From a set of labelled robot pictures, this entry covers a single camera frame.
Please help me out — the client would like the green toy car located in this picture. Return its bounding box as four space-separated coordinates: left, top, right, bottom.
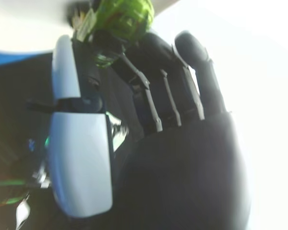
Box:
72 0 156 70

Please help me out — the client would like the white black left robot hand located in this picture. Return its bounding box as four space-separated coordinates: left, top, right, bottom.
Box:
48 30 252 230

